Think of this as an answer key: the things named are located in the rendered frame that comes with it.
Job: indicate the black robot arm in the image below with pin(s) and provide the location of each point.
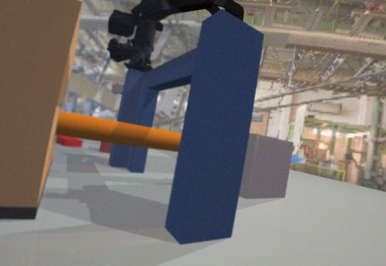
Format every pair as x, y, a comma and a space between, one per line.
210, 5

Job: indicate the blue post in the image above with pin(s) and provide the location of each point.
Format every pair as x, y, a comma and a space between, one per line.
239, 132

